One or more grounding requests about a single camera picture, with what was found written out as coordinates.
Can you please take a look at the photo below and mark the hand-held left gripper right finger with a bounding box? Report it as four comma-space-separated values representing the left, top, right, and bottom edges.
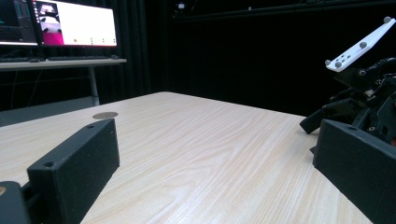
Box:
312, 119, 396, 224

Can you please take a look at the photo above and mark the dark computer monitor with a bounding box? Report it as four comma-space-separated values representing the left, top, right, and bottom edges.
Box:
0, 0, 40, 47

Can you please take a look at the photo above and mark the light desk with metal leg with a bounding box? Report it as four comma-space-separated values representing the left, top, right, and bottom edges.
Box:
0, 58, 128, 107

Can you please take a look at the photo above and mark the dark metal rail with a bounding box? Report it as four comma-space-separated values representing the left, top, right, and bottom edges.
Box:
170, 0, 396, 22

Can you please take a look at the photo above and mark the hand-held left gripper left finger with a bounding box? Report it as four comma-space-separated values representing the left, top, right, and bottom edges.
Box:
26, 119, 120, 224

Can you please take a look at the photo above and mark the black keyboard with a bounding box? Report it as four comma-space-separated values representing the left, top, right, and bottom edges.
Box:
0, 56, 43, 63
46, 55, 112, 62

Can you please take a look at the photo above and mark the grey round table cap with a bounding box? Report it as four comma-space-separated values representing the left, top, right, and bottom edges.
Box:
92, 111, 120, 120

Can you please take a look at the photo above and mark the wide bright computer monitor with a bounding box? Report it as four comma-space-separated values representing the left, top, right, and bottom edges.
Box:
31, 0, 119, 49

